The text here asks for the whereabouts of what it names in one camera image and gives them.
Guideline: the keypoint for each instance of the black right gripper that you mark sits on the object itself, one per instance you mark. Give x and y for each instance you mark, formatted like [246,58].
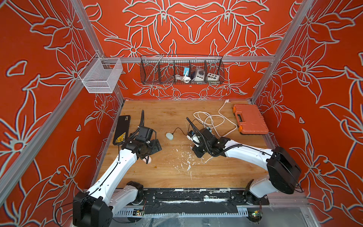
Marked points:
[195,150]

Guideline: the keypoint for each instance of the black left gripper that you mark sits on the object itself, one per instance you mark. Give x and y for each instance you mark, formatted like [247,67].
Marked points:
[156,146]

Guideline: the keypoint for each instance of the white bluetooth headset case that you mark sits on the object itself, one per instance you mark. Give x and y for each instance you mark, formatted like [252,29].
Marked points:
[169,136]

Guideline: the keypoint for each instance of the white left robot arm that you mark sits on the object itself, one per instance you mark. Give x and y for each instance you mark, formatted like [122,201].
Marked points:
[97,206]

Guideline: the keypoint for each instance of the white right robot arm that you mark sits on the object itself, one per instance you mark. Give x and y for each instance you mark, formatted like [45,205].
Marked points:
[283,171]

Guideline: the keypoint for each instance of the pink oval earbud case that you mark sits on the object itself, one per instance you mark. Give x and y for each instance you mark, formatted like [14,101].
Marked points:
[148,160]

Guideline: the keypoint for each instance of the black flat tool case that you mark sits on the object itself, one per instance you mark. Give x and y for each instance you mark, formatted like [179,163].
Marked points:
[122,129]

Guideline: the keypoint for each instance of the orange plastic tool case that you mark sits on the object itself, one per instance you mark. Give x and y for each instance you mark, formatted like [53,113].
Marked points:
[249,120]

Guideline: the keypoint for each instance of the white socket cube in basket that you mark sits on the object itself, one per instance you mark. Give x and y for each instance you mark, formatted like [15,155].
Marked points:
[212,78]

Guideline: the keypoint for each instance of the white power strip in basket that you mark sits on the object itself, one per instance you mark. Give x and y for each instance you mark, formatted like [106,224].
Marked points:
[199,75]

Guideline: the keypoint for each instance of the blue box in basket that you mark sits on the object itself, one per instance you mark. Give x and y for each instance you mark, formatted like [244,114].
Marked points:
[186,71]

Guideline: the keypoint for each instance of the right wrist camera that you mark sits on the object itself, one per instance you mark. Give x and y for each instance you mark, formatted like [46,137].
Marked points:
[199,137]

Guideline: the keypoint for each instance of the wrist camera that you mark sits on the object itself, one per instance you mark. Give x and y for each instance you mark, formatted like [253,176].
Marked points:
[199,137]
[144,134]

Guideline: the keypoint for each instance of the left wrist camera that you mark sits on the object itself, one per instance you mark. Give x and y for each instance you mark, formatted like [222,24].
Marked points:
[144,134]

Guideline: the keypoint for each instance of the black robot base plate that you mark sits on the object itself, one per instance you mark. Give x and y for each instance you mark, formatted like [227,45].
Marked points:
[193,202]

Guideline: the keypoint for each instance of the black wire wall basket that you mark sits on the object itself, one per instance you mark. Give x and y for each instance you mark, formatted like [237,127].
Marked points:
[167,69]

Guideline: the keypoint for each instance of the clear plastic wall bin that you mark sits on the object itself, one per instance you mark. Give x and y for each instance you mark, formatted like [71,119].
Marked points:
[98,79]

